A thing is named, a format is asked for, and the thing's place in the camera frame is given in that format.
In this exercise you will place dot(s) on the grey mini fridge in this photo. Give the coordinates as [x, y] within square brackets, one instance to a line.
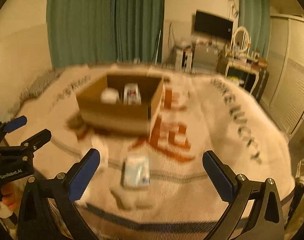
[205, 56]

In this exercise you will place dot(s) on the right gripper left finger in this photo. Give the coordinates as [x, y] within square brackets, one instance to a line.
[35, 220]

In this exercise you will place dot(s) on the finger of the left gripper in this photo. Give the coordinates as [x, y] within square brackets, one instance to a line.
[15, 124]
[36, 141]

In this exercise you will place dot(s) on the white dressing table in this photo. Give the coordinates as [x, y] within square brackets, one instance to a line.
[245, 67]

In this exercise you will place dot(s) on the large green curtain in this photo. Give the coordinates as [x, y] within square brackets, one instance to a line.
[104, 31]

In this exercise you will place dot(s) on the white louvered wardrobe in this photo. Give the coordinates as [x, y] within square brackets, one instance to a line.
[283, 96]

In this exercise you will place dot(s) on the narrow green curtain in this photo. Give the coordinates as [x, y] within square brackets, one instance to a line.
[254, 15]

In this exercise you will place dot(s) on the person's left hand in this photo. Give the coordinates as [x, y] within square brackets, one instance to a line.
[11, 195]

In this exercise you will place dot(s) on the cream printed blanket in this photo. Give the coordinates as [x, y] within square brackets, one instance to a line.
[196, 113]

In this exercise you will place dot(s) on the brown cardboard box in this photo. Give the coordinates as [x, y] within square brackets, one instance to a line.
[121, 118]

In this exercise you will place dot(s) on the tissue pack with barcode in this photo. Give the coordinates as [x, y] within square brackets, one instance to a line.
[131, 94]

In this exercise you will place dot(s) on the blue white tissue pack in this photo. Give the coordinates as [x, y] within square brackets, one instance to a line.
[136, 171]

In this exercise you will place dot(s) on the white oval mirror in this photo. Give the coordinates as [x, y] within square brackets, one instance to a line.
[241, 40]

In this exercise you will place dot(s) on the white cloth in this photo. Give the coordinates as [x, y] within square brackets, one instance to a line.
[99, 145]

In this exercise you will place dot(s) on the checkered bed sheet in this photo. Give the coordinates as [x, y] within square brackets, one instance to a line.
[35, 89]

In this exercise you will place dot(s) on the black wall television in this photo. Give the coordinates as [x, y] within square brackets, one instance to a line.
[213, 25]

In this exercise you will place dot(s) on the white storage cabinet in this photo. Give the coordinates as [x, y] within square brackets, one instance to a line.
[183, 60]

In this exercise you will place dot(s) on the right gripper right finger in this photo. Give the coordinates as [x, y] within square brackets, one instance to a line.
[265, 220]

